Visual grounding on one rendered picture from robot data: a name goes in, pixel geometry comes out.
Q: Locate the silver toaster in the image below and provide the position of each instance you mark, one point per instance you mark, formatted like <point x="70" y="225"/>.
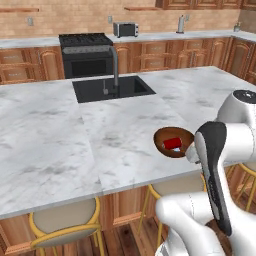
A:
<point x="126" y="29"/>

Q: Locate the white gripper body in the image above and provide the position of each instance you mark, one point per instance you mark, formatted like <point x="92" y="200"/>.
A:
<point x="191" y="154"/>

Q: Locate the black sink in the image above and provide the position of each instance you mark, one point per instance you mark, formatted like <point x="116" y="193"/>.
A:
<point x="130" y="87"/>

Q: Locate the grey wall socket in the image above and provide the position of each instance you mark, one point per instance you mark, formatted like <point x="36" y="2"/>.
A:
<point x="110" y="19"/>
<point x="30" y="21"/>
<point x="187" y="17"/>

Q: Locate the grey tap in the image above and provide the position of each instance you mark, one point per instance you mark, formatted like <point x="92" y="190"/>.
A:
<point x="115" y="63"/>

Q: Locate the wooden island cabinet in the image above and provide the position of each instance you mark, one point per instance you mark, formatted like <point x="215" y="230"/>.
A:
<point x="123" y="208"/>

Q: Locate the wooden base cupboards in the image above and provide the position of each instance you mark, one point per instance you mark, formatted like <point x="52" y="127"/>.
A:
<point x="186" y="53"/>
<point x="30" y="65"/>

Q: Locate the small soap dispenser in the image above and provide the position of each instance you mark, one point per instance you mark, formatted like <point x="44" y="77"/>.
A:
<point x="237" y="27"/>

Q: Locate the wooden wall shelf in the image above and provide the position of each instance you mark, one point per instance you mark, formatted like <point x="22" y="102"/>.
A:
<point x="18" y="10"/>
<point x="140" y="8"/>

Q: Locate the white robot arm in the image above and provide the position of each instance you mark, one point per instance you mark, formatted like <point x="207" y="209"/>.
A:
<point x="233" y="140"/>

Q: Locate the brown wooden bowl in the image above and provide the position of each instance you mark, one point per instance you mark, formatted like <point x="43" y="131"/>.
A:
<point x="163" y="146"/>

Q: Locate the black stove with oven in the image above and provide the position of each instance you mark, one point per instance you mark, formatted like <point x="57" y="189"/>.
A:
<point x="86" y="55"/>

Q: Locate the wooden wall cupboards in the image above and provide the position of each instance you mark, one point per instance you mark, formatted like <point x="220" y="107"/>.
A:
<point x="206" y="4"/>

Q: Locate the yellow stool with beige seat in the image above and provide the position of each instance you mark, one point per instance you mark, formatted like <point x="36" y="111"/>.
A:
<point x="248" y="170"/>
<point x="176" y="186"/>
<point x="63" y="218"/>

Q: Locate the red can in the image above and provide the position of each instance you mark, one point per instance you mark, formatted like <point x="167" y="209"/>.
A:
<point x="172" y="143"/>

